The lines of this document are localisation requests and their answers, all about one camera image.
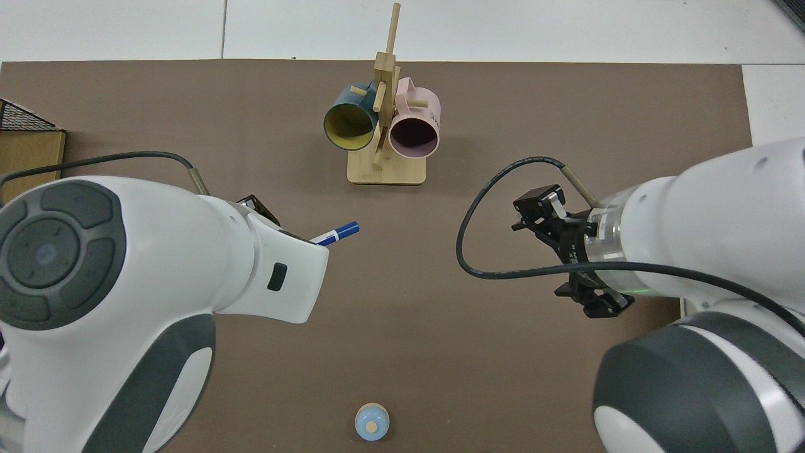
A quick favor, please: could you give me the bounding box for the wooden cup stand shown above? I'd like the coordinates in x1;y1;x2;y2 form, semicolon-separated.
347;2;428;186

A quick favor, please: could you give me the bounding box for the blue and white marker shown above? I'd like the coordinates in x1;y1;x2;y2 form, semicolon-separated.
309;221;361;247

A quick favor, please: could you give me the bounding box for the dark blue mug yellow inside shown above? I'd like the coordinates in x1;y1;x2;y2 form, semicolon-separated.
323;81;380;152

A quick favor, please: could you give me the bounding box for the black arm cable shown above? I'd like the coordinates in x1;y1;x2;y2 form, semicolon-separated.
456;156;805;337
0;151;211;203

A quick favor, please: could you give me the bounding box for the small blue round bell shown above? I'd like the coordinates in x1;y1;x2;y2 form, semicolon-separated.
354;403;391;442

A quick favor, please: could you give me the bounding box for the pink mug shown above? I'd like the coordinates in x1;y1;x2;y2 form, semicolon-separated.
388;77;442;160

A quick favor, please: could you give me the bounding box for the brown table cloth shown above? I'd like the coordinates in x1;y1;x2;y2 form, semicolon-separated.
0;60;754;453

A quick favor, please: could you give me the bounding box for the wire basket with wooden floor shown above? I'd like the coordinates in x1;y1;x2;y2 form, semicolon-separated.
0;98;67;186

